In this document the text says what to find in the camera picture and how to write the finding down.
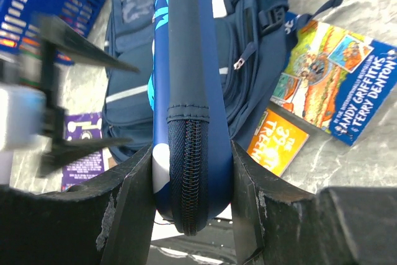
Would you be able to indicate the purple paperback book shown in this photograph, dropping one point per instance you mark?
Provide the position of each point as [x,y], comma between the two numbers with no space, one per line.
[84,163]

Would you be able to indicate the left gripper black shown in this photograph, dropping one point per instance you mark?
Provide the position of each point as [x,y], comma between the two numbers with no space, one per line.
[57,36]

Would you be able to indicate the blue paperback book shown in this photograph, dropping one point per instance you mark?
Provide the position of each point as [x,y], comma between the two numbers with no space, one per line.
[335,79]

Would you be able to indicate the blue monster pencil case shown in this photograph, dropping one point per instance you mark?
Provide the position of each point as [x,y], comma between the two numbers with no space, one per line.
[192,161]

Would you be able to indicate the orange treehouse paperback book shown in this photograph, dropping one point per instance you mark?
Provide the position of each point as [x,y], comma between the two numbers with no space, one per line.
[276,142]

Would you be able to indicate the navy blue student backpack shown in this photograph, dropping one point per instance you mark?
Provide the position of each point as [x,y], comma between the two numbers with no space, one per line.
[251,53]

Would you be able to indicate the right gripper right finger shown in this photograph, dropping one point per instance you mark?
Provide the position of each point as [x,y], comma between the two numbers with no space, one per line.
[275,222]

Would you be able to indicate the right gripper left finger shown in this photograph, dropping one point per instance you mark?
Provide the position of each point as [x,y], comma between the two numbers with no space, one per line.
[105,220]

